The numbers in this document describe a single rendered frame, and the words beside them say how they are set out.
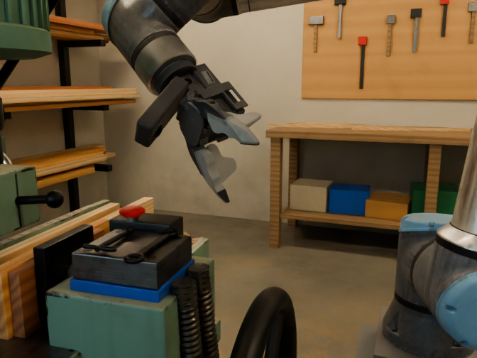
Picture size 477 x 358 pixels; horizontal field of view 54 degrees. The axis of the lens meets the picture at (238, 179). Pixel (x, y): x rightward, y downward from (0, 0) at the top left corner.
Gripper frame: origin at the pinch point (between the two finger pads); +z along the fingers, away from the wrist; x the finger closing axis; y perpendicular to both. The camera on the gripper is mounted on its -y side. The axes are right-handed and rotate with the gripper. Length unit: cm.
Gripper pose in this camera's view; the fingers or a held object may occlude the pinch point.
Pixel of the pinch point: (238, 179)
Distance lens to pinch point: 65.7
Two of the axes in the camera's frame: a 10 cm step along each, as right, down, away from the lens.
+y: 7.7, -3.7, 5.2
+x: -2.8, 5.5, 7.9
